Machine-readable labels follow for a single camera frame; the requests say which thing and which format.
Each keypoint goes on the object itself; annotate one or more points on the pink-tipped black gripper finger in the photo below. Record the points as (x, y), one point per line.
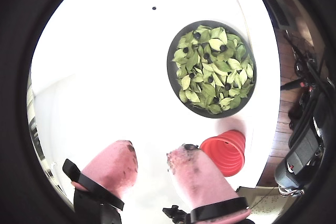
(202, 182)
(105, 171)

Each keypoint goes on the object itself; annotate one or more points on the red collapsible ribbed cup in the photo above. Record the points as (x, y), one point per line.
(223, 161)

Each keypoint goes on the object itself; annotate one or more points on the pile of green leaves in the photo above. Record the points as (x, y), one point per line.
(231, 64)

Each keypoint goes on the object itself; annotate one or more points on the dark grey round bowl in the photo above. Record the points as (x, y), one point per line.
(170, 58)

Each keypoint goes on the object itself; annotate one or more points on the beige speckled rug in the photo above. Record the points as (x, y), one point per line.
(265, 204)

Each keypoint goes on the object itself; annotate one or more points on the black tripod legs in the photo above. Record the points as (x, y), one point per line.
(299, 65)

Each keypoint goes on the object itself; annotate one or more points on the grey ribbed rectangular panel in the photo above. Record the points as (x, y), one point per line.
(278, 11)

